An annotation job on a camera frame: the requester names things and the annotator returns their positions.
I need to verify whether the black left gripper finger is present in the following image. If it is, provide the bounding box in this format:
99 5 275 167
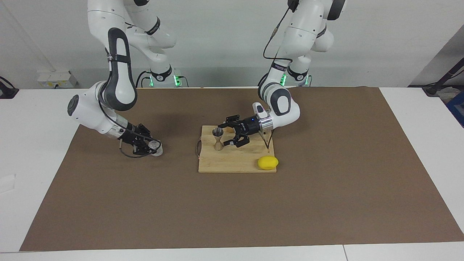
217 115 241 129
223 133 250 148

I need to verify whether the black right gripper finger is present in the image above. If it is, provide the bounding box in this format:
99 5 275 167
132 141 156 154
140 124 160 144

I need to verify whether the metal double jigger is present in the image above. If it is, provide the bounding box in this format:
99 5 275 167
212 128 224 151

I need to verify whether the wooden cutting board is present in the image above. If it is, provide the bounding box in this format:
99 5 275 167
196 125 277 173

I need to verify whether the yellow lemon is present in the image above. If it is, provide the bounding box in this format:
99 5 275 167
257 156 279 170

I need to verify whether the brown paper table mat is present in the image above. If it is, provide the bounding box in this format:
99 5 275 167
20 86 464 251

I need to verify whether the black stand foot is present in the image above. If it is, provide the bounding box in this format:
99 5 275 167
0 76 19 99

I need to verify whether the black tripod leg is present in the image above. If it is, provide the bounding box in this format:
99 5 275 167
422 58 464 96

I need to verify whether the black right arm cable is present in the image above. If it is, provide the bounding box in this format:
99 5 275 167
97 83 161 158

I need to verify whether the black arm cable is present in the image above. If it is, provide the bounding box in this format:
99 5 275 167
263 0 299 62
97 83 161 158

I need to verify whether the thin black wrist strap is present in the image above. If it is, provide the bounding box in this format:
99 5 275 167
261 129 275 151

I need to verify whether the black base power cable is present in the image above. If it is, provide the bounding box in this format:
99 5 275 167
135 71 153 88

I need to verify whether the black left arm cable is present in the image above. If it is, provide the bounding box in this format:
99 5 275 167
263 0 299 62

